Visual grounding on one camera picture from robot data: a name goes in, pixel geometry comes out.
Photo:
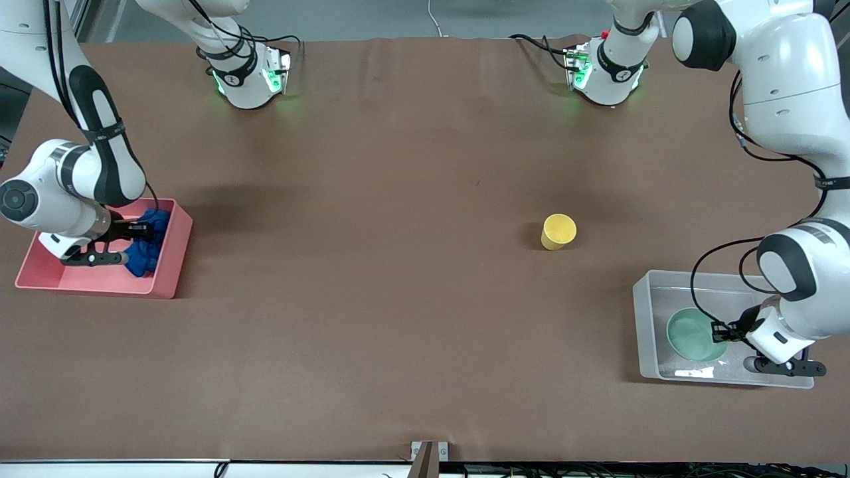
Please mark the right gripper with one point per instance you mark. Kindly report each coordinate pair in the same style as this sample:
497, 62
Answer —
124, 230

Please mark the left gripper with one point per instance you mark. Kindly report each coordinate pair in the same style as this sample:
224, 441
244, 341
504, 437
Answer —
739, 326

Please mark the blue cloth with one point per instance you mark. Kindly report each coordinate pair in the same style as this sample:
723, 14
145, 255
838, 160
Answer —
143, 262

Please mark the mint green bowl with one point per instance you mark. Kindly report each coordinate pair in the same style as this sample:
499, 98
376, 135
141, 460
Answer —
690, 335

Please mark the yellow paper cup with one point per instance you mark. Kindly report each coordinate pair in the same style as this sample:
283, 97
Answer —
559, 230

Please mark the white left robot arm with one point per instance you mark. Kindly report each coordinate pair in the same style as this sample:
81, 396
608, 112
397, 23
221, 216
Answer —
790, 66

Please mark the pink plastic bin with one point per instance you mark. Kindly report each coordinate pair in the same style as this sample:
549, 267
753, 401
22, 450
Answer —
99, 282

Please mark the clear plastic storage bin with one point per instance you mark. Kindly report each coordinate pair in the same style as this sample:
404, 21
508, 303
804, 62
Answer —
647, 332

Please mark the brown table cover sheet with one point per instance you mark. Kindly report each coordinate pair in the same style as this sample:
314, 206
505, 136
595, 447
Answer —
398, 199

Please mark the aluminium frame profile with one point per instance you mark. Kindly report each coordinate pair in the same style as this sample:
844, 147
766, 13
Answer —
78, 16

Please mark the white table edge rail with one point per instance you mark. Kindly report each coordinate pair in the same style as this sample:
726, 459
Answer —
99, 470

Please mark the metal table edge bracket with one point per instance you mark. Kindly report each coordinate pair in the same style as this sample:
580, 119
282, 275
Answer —
425, 458

